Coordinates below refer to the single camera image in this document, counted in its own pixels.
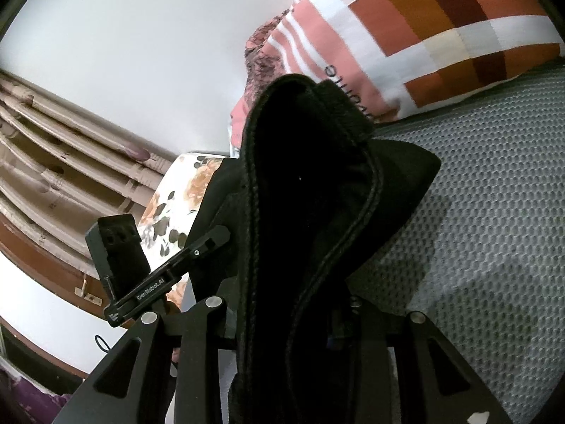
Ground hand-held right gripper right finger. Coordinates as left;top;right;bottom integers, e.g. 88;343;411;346
327;296;513;424

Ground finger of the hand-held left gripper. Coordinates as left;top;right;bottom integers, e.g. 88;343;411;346
177;225;231;272

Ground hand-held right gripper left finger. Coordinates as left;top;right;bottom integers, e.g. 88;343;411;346
53;295;238;424

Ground black pants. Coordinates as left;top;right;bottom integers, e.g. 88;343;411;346
183;74;442;424

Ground small metal latch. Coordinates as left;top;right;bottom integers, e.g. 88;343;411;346
74;275;103;305

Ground floral bed sheet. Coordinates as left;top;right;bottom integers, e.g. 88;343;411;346
137;152;227;314

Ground brown wooden board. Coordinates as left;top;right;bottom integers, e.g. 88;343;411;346
0;218;111;312

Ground beige patterned curtain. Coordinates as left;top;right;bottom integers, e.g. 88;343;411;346
0;68;175;266

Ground purple cloth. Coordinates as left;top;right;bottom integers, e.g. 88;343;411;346
0;355;77;424

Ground grey mesh mattress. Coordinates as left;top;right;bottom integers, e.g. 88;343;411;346
344;64;565;424

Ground checked red white pillow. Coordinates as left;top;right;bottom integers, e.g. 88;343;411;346
260;0;563;124

